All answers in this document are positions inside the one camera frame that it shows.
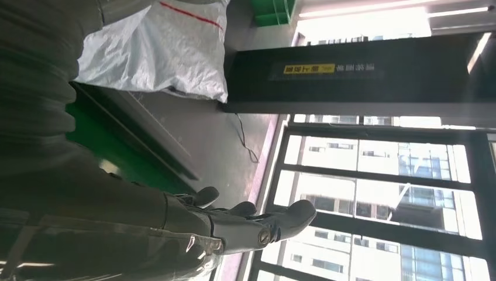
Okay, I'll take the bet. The black inbound machine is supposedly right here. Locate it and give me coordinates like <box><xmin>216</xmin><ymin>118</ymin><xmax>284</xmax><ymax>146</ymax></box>
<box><xmin>223</xmin><ymin>32</ymin><xmax>496</xmax><ymax>116</ymax></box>

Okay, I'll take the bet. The long ceiling light strip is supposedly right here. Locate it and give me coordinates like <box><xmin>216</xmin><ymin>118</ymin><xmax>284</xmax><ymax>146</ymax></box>
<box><xmin>297</xmin><ymin>0</ymin><xmax>490</xmax><ymax>19</ymax></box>

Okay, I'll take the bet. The green plastic crate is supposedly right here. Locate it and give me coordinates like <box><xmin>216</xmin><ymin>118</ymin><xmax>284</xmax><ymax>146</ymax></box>
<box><xmin>249</xmin><ymin>0</ymin><xmax>298</xmax><ymax>28</ymax></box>

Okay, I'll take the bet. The grey conveyor side frame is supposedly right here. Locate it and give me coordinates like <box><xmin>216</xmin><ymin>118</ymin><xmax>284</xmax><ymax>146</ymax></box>
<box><xmin>75</xmin><ymin>82</ymin><xmax>201</xmax><ymax>181</ymax></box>

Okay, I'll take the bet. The black window frame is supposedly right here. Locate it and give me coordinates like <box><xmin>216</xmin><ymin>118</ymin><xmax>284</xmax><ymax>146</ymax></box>
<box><xmin>247</xmin><ymin>114</ymin><xmax>496</xmax><ymax>281</ymax></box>

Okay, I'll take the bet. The grey ribbed right arm sleeve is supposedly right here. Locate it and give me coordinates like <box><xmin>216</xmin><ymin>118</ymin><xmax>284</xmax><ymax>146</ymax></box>
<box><xmin>0</xmin><ymin>0</ymin><xmax>85</xmax><ymax>156</ymax></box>

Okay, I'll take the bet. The thin black cable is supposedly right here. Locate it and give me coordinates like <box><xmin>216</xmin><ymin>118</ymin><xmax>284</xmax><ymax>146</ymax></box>
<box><xmin>234</xmin><ymin>113</ymin><xmax>261</xmax><ymax>164</ymax></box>

